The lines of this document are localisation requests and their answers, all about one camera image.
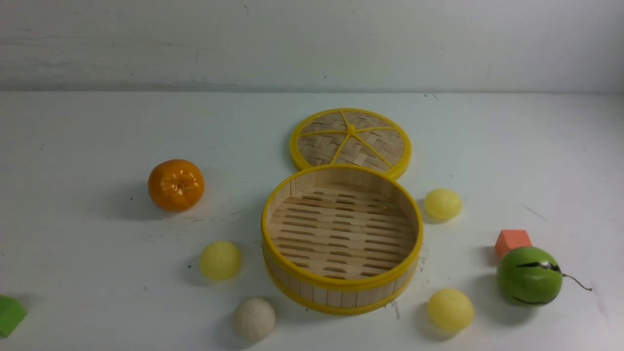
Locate yellow bun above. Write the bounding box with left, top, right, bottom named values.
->
left=427, top=289, right=474, bottom=333
left=424, top=188, right=462, bottom=221
left=199, top=241, right=242, bottom=281

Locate white cream bun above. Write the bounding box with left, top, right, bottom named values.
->
left=232, top=297, right=276, bottom=343

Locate yellow-rimmed woven steamer lid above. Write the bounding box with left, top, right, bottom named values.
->
left=288, top=108, right=412, bottom=179

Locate yellow-rimmed bamboo steamer tray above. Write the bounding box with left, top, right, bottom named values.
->
left=261, top=165, right=424, bottom=315

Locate orange toy tangerine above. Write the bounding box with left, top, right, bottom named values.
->
left=148, top=158, right=205, bottom=213

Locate orange foam block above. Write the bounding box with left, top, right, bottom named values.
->
left=494, top=229, right=533, bottom=259

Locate green toy watermelon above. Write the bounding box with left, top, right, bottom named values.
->
left=496, top=247, right=593, bottom=307

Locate green foam block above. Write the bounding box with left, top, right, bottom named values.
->
left=0, top=295, right=27, bottom=338

